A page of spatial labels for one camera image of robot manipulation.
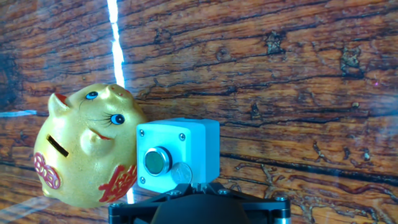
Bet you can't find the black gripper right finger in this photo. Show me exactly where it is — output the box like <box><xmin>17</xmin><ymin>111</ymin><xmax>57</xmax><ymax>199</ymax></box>
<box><xmin>198</xmin><ymin>182</ymin><xmax>293</xmax><ymax>224</ymax></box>

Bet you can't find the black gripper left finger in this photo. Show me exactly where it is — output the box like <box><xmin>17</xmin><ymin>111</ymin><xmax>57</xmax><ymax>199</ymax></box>
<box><xmin>108</xmin><ymin>182</ymin><xmax>198</xmax><ymax>224</ymax></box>

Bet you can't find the silver coin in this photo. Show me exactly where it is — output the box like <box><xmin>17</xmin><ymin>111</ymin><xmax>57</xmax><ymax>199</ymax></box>
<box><xmin>170</xmin><ymin>161</ymin><xmax>193</xmax><ymax>185</ymax></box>

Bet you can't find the golden piggy bank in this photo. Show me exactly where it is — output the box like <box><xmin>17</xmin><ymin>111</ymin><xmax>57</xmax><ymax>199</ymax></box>
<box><xmin>33</xmin><ymin>83</ymin><xmax>149</xmax><ymax>209</ymax></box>

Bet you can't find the grey push button box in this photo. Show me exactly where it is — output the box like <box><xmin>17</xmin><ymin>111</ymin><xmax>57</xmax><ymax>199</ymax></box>
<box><xmin>136</xmin><ymin>117</ymin><xmax>221</xmax><ymax>194</ymax></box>

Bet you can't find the wood pattern table mat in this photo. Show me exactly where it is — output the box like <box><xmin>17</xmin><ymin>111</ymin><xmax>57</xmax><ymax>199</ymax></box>
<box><xmin>0</xmin><ymin>0</ymin><xmax>398</xmax><ymax>224</ymax></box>

